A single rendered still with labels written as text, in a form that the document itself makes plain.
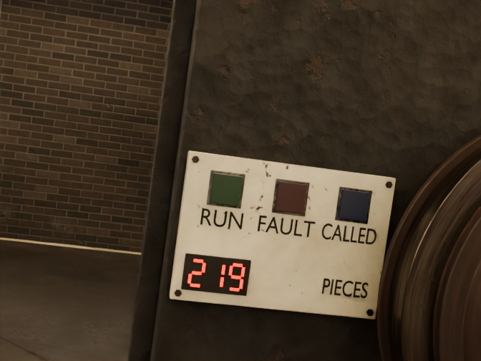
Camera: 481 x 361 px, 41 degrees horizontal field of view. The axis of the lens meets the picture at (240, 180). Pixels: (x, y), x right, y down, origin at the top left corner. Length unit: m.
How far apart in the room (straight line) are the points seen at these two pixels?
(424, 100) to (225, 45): 0.26
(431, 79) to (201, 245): 0.36
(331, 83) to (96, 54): 6.05
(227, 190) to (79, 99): 6.05
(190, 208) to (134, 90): 6.00
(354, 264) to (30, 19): 6.28
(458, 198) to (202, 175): 0.29
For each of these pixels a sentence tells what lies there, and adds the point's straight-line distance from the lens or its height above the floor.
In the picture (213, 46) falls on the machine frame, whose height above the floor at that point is 1.37.
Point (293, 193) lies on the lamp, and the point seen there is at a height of 1.21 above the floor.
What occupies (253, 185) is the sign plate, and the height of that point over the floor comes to 1.21.
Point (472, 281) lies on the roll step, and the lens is 0.71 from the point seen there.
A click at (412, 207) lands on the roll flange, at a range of 0.76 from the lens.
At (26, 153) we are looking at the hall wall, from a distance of 6.86.
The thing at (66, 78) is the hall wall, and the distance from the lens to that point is 6.82.
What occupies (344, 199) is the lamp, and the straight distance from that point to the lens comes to 0.80.
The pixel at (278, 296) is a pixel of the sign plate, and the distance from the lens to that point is 0.81.
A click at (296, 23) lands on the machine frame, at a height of 1.41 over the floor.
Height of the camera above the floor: 1.25
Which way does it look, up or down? 3 degrees down
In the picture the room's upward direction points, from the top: 8 degrees clockwise
